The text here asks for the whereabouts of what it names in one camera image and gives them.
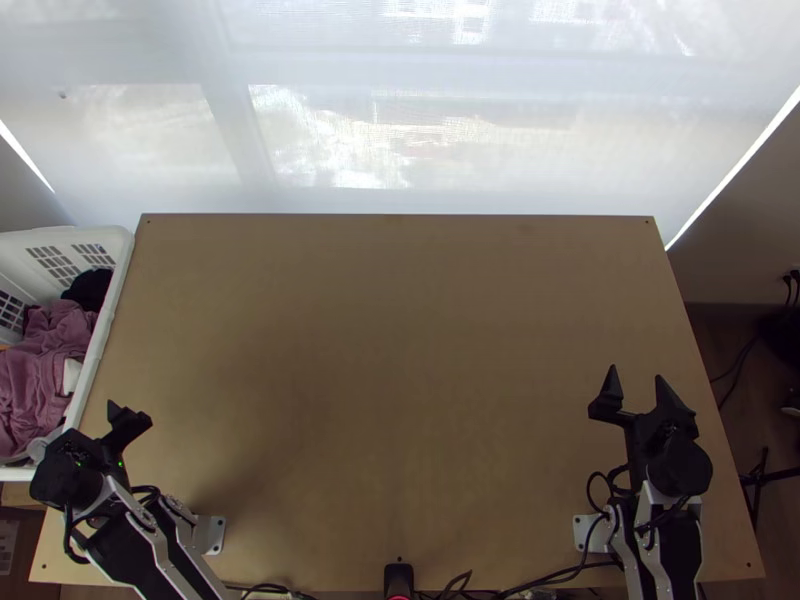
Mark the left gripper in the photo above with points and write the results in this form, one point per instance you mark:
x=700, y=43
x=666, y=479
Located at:
x=94, y=453

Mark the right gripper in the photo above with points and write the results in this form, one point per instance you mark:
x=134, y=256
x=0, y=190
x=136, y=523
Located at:
x=644, y=434

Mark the pink t-shirt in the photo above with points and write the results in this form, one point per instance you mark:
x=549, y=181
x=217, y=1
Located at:
x=37, y=375

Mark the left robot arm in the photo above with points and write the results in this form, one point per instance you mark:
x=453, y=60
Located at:
x=162, y=550

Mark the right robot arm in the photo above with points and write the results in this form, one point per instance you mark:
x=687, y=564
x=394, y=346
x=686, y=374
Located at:
x=678, y=469

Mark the black tripod stand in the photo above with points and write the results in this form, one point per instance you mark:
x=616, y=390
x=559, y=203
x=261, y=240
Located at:
x=759, y=478

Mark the dark garment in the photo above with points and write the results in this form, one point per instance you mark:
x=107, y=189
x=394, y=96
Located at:
x=90, y=287

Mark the white laundry basket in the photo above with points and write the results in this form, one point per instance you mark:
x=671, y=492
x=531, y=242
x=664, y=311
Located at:
x=94, y=240

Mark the white translucent window blind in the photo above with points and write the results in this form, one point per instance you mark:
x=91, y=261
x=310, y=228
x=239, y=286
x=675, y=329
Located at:
x=400, y=125

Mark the black mount post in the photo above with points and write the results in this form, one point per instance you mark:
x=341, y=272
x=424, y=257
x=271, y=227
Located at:
x=398, y=578

